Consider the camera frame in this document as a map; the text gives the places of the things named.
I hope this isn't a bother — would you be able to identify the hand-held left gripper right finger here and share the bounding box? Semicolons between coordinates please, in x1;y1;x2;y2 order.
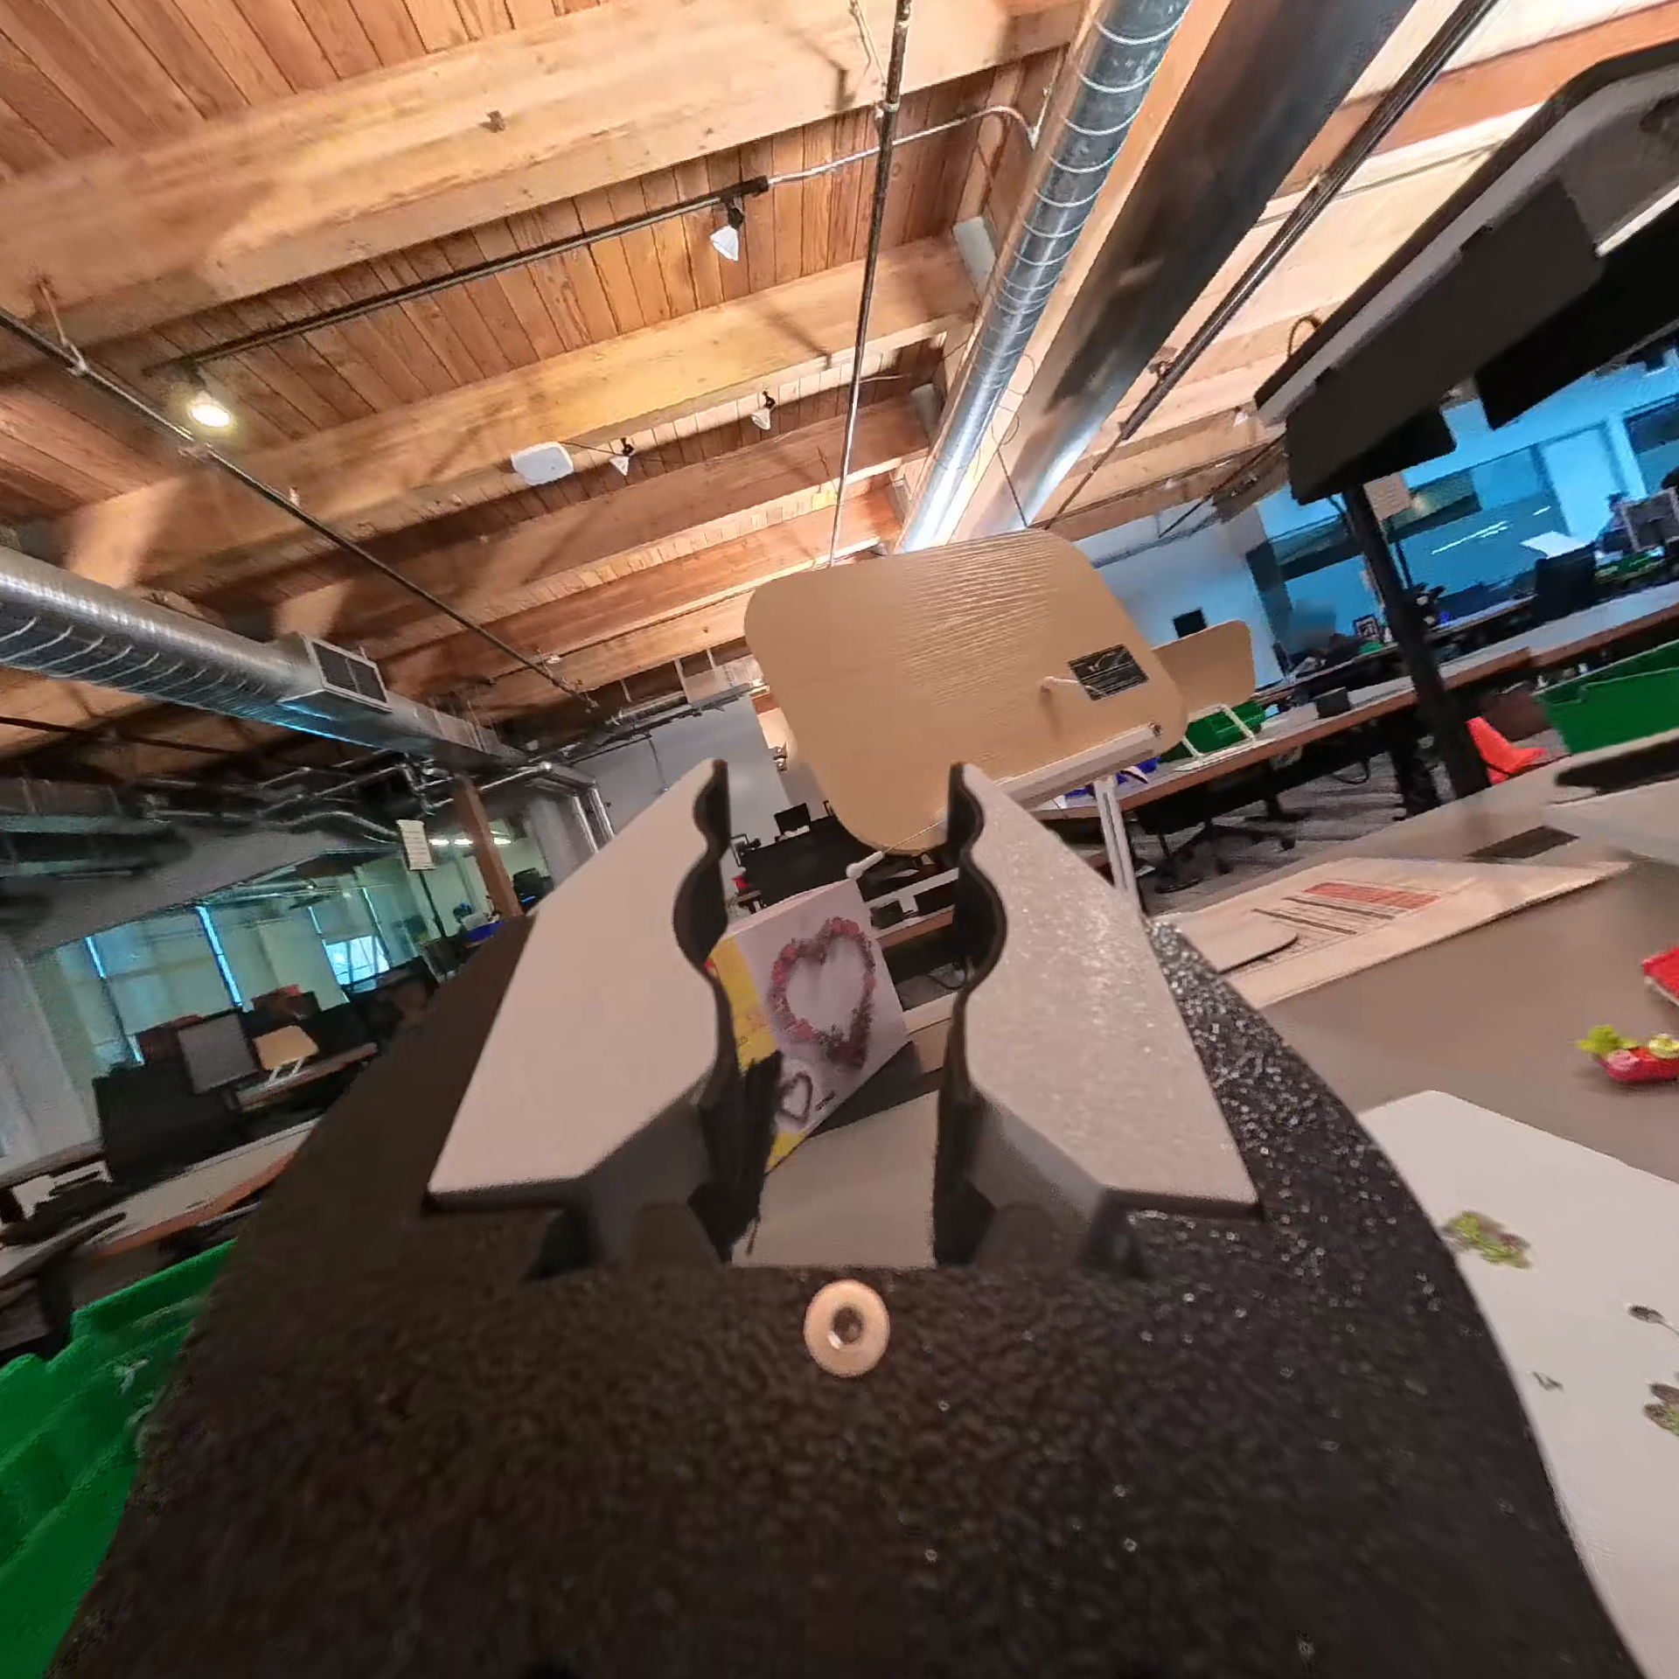
932;763;1264;1270

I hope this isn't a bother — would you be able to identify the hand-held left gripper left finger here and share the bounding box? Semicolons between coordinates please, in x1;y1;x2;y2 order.
427;757;769;1262

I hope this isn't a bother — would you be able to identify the red and green lego piece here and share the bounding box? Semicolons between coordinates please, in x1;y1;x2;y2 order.
1578;1022;1679;1093

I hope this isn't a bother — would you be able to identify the flat cardboard sheet red label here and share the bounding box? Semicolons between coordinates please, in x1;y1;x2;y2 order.
1165;851;1645;1009

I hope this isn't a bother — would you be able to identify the dark computer monitor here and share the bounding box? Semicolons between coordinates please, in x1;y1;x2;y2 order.
176;1012;260;1101

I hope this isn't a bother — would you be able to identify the wooden chair back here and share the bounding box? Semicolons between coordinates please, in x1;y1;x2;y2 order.
745;529;1191;855

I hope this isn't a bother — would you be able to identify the orange red object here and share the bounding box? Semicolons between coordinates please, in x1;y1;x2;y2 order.
1468;714;1552;791

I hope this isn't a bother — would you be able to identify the white instruction booklet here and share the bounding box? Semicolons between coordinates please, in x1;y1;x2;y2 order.
1358;1087;1679;1679

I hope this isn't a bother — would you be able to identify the green bin on far desk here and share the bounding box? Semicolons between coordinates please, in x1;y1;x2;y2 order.
1537;639;1679;757

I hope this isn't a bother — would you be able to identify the green plastic bin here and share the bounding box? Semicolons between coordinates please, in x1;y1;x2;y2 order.
0;1238;241;1679

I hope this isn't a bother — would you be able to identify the white panel on black stand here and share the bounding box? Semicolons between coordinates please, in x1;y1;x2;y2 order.
1254;52;1679;804

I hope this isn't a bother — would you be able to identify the silver duct with vent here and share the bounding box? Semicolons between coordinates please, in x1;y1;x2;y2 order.
0;543;533;777

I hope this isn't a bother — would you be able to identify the plain silver ceiling duct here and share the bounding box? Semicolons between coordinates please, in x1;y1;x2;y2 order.
896;0;1193;555

